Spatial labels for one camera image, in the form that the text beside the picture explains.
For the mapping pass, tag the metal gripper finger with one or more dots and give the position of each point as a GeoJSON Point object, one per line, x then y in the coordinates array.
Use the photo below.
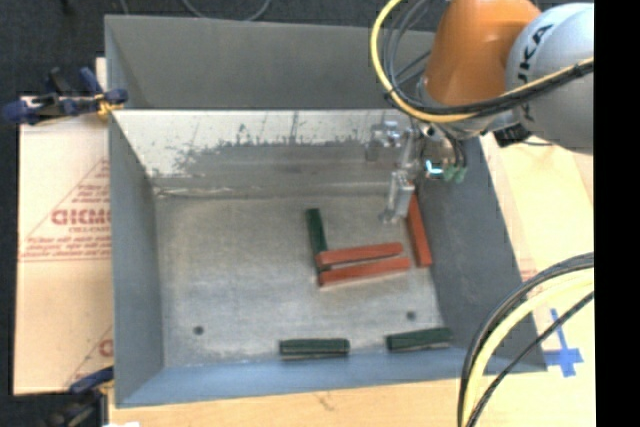
{"type": "Point", "coordinates": [382, 137]}
{"type": "Point", "coordinates": [398, 195]}

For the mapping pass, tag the red-brown flat block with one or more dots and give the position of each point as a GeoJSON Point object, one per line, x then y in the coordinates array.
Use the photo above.
{"type": "Point", "coordinates": [420, 240]}
{"type": "Point", "coordinates": [357, 253]}
{"type": "Point", "coordinates": [365, 271]}

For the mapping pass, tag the dark green flat block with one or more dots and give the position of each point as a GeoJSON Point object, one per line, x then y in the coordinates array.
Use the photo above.
{"type": "Point", "coordinates": [316, 235]}
{"type": "Point", "coordinates": [419, 339]}
{"type": "Point", "coordinates": [314, 347]}

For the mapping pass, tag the grey metal bin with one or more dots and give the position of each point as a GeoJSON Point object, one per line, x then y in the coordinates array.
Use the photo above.
{"type": "Point", "coordinates": [240, 295]}

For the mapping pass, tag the brown cardboard board, red print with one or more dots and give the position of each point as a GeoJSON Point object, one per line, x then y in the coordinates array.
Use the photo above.
{"type": "Point", "coordinates": [60, 295]}

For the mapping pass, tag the black cylinder on white bracket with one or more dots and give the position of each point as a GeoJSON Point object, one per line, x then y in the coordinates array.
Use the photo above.
{"type": "Point", "coordinates": [512, 135]}

